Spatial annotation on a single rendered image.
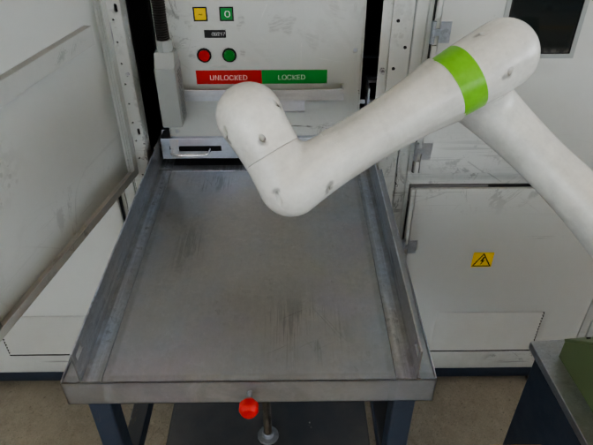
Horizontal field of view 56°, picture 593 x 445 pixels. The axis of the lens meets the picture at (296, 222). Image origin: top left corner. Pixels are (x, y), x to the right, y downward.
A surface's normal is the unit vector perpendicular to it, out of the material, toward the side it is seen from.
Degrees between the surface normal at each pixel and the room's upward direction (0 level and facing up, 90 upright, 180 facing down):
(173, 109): 90
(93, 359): 0
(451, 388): 0
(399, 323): 0
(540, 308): 90
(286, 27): 90
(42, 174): 90
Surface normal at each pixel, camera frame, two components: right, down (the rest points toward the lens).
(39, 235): 0.98, 0.11
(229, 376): 0.00, -0.81
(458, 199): 0.01, 0.58
